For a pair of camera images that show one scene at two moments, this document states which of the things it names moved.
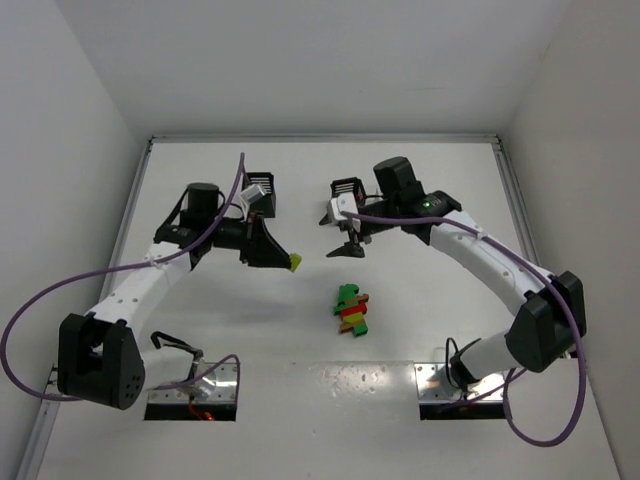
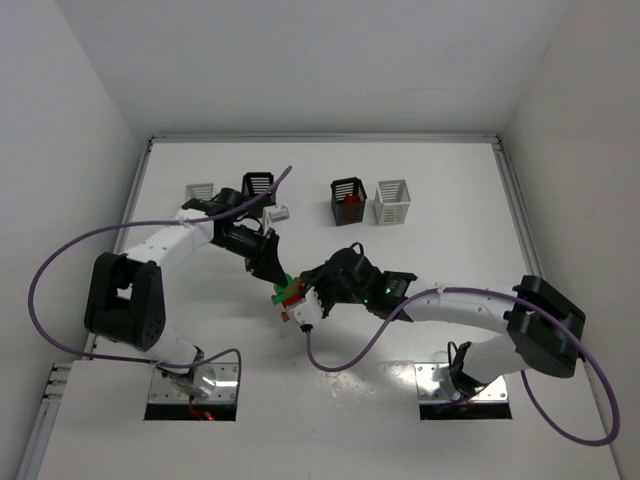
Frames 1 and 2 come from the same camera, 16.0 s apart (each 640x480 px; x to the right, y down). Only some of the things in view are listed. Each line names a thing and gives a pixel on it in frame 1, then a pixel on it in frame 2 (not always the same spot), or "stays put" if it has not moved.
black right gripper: x=354 y=230 to x=318 y=284
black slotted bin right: x=345 y=186 stays put
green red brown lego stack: x=351 y=307 to x=288 y=294
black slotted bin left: x=267 y=202 stays put
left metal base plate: x=216 y=386 stays put
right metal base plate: x=433 y=384 stays put
